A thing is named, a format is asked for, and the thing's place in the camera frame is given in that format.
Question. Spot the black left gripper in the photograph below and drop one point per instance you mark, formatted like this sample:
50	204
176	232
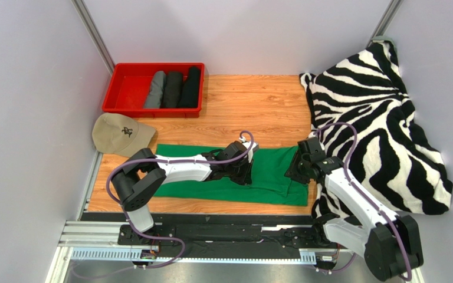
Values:
246	179

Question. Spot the left aluminium frame post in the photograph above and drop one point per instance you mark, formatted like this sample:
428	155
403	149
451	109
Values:
94	33

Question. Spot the right aluminium frame post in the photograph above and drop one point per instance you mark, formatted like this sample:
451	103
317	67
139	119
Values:
385	20

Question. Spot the zebra print blanket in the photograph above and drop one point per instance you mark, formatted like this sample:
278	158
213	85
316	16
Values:
362	111

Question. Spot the beige baseball cap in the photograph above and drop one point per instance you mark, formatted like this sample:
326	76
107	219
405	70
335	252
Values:
121	135

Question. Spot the aluminium frame post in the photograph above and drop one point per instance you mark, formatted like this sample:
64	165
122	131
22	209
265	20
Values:
94	33
385	20

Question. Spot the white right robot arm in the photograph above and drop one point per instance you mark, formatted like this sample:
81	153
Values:
389	243

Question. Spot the black rolled t-shirt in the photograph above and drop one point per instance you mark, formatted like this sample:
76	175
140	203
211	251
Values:
190	89

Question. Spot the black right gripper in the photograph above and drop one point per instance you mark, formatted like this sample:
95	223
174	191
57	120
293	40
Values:
298	170

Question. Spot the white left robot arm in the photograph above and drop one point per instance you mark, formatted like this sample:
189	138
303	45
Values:
137	180

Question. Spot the green t-shirt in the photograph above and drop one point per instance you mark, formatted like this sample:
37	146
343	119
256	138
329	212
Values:
269	185

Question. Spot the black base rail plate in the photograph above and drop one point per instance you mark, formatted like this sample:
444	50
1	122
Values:
234	237

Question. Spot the dark grey rolled t-shirt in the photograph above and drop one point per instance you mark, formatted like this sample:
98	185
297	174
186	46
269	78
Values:
172	89

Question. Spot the red plastic bin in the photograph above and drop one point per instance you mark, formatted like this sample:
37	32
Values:
129	87

